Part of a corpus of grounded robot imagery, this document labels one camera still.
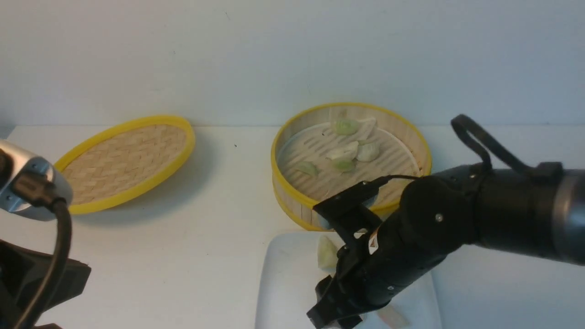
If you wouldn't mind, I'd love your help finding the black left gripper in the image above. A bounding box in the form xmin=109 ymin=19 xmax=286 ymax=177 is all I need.
xmin=0 ymin=241 xmax=91 ymax=329

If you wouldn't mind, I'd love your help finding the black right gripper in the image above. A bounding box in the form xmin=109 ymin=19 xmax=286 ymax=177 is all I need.
xmin=307 ymin=219 xmax=447 ymax=329

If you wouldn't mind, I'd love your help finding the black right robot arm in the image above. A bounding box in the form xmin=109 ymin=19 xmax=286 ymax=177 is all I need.
xmin=307 ymin=163 xmax=585 ymax=329

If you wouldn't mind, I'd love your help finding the white square plate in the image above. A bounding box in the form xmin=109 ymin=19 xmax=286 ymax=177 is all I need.
xmin=255 ymin=231 xmax=442 ymax=329

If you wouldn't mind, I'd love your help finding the pale green dumpling steamer centre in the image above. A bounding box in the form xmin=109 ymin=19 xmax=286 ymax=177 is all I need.
xmin=356 ymin=142 xmax=380 ymax=162

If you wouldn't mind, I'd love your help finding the white dumpling in steamer centre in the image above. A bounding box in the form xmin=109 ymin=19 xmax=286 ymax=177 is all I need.
xmin=326 ymin=140 xmax=360 ymax=161

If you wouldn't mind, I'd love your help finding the yellow rimmed bamboo steamer basket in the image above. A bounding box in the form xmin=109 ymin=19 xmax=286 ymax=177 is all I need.
xmin=271 ymin=102 xmax=432 ymax=231

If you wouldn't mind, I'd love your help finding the white dumpling at steamer back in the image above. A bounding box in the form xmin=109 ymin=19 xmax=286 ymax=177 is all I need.
xmin=355 ymin=118 xmax=378 ymax=141

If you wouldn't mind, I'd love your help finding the green dumpling at steamer back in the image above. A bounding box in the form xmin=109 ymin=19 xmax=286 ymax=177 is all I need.
xmin=331 ymin=118 xmax=360 ymax=136

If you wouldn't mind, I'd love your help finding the yellow rimmed woven steamer lid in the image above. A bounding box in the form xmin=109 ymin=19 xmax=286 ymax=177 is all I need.
xmin=55 ymin=115 xmax=196 ymax=215

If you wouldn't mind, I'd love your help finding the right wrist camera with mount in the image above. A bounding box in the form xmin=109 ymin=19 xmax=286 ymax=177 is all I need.
xmin=313 ymin=177 xmax=389 ymax=246

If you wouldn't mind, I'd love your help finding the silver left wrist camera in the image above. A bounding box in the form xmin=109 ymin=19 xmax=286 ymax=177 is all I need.
xmin=0 ymin=139 xmax=73 ymax=221

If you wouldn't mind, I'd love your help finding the black right camera cable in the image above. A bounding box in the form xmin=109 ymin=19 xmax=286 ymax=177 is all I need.
xmin=370 ymin=114 xmax=564 ymax=188

